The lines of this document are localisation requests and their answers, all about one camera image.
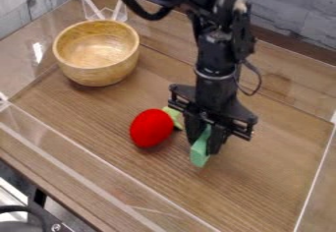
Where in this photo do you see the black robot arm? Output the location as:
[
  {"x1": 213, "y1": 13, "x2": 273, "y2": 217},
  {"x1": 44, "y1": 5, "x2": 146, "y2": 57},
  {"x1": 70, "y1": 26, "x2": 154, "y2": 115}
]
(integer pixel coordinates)
[{"x1": 122, "y1": 0, "x2": 258, "y2": 154}]

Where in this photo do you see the clear acrylic tray enclosure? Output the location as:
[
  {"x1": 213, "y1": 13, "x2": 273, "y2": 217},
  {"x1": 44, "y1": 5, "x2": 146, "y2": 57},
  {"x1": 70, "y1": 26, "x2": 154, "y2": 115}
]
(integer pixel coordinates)
[{"x1": 0, "y1": 0, "x2": 336, "y2": 232}]

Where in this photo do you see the green rectangular block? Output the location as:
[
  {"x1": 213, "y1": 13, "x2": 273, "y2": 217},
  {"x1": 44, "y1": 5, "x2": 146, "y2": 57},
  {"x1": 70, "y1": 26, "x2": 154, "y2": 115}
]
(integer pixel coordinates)
[{"x1": 189, "y1": 126, "x2": 210, "y2": 167}]

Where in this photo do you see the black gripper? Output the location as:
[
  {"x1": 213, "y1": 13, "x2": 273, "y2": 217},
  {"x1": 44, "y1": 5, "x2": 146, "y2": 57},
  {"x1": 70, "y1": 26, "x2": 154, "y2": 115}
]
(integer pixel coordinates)
[{"x1": 168, "y1": 84, "x2": 258, "y2": 155}]

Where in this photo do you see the red plush strawberry toy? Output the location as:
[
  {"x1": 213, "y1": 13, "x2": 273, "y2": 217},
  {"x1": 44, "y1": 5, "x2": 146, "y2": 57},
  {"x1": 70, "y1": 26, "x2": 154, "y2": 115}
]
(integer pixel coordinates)
[{"x1": 128, "y1": 106, "x2": 182, "y2": 148}]

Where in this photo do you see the black table leg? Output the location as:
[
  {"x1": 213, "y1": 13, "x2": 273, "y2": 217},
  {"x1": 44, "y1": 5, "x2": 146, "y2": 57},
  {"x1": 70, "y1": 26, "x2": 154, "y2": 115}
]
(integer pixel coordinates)
[{"x1": 33, "y1": 189, "x2": 46, "y2": 206}]

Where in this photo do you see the black device with logo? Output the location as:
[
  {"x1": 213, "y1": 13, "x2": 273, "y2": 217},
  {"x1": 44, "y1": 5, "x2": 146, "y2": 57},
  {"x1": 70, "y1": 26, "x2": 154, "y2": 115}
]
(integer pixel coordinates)
[{"x1": 28, "y1": 202, "x2": 74, "y2": 232}]

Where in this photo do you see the black cable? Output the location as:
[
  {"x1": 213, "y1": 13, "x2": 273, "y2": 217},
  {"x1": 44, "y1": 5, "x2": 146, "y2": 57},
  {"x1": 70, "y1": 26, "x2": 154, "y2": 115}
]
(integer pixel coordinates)
[{"x1": 0, "y1": 203, "x2": 42, "y2": 232}]

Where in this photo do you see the brown wooden bowl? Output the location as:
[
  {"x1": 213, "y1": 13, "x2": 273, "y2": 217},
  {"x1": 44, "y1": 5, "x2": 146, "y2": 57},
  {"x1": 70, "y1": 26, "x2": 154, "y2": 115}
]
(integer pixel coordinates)
[{"x1": 52, "y1": 20, "x2": 138, "y2": 87}]

